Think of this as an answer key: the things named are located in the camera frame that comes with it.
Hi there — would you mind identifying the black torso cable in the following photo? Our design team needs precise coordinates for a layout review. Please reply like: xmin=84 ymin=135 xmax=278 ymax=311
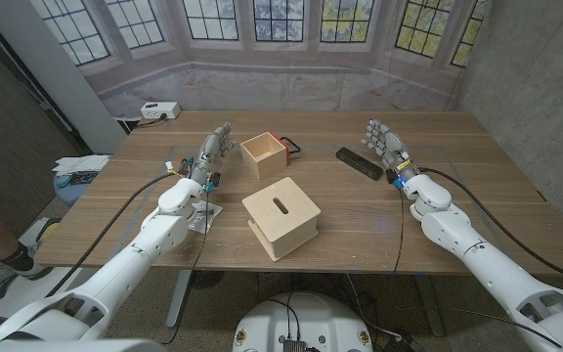
xmin=266 ymin=291 xmax=303 ymax=341

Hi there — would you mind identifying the black board with teal cable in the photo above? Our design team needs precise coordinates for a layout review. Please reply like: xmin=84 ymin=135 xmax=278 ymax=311
xmin=58 ymin=170 xmax=101 ymax=188

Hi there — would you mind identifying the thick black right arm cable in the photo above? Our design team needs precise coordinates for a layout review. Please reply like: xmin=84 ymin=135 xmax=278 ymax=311
xmin=416 ymin=166 xmax=563 ymax=288

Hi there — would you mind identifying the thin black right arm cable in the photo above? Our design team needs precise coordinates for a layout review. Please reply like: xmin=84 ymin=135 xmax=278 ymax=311
xmin=392 ymin=188 xmax=406 ymax=276

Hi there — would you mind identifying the white power strip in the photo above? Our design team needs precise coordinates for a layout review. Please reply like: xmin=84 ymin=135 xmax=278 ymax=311
xmin=140 ymin=101 xmax=182 ymax=121

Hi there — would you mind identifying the white floor board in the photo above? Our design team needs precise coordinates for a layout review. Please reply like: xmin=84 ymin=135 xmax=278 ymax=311
xmin=0 ymin=217 xmax=97 ymax=323

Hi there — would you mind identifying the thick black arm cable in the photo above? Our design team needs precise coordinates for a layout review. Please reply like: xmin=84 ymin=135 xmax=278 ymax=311
xmin=45 ymin=171 xmax=178 ymax=298
xmin=416 ymin=166 xmax=563 ymax=288

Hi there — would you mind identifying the wooden drawer with red front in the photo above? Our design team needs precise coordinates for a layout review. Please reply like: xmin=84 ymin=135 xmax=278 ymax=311
xmin=239 ymin=130 xmax=302 ymax=181

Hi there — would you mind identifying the wooden box with slot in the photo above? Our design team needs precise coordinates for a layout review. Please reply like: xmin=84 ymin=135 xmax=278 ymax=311
xmin=241 ymin=176 xmax=323 ymax=262

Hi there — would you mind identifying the black floor box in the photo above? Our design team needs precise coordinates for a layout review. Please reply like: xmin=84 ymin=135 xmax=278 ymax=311
xmin=383 ymin=334 xmax=422 ymax=352

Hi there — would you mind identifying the black power strip cord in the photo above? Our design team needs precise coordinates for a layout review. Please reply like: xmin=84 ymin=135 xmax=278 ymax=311
xmin=134 ymin=112 xmax=169 ymax=129

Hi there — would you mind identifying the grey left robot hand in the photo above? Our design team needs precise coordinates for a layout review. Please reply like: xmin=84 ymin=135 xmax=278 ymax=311
xmin=187 ymin=121 xmax=238 ymax=190

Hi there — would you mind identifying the yellow black floor pad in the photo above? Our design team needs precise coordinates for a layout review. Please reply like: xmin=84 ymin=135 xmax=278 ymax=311
xmin=34 ymin=217 xmax=63 ymax=245

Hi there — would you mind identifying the printed window backdrop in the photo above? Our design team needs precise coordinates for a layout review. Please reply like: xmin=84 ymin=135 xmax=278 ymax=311
xmin=29 ymin=0 xmax=492 ymax=119

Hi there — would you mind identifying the stack of white papers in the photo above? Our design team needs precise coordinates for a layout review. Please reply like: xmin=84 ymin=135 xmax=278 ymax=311
xmin=51 ymin=154 xmax=111 ymax=177

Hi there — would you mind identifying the white floor cable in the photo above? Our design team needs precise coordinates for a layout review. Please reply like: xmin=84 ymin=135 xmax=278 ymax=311
xmin=344 ymin=273 xmax=405 ymax=342

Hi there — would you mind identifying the black round floor base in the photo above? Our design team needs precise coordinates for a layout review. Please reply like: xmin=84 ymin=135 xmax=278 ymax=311
xmin=191 ymin=270 xmax=226 ymax=291

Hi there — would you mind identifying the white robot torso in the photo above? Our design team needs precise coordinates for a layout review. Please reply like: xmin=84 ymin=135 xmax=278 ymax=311
xmin=232 ymin=291 xmax=374 ymax=352

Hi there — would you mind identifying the black rectangular bar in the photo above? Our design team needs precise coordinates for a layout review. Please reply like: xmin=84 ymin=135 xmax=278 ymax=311
xmin=335 ymin=147 xmax=384 ymax=181

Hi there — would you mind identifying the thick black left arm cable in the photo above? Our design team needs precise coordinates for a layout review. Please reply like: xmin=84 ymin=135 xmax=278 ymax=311
xmin=45 ymin=171 xmax=178 ymax=298

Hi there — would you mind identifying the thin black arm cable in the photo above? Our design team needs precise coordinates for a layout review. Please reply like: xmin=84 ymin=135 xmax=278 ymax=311
xmin=392 ymin=188 xmax=406 ymax=276
xmin=160 ymin=188 xmax=212 ymax=347

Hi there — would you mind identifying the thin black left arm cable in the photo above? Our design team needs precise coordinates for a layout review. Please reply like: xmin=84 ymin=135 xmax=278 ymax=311
xmin=160 ymin=188 xmax=212 ymax=347

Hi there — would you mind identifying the grey table leg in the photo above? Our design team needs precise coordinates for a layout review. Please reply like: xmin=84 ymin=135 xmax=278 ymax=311
xmin=165 ymin=269 xmax=194 ymax=330
xmin=413 ymin=274 xmax=447 ymax=338

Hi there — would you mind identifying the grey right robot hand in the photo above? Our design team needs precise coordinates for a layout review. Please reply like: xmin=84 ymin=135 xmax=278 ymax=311
xmin=360 ymin=118 xmax=419 ymax=184

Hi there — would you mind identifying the blue round stool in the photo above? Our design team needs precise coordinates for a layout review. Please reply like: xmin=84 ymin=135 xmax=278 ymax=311
xmin=53 ymin=173 xmax=98 ymax=207

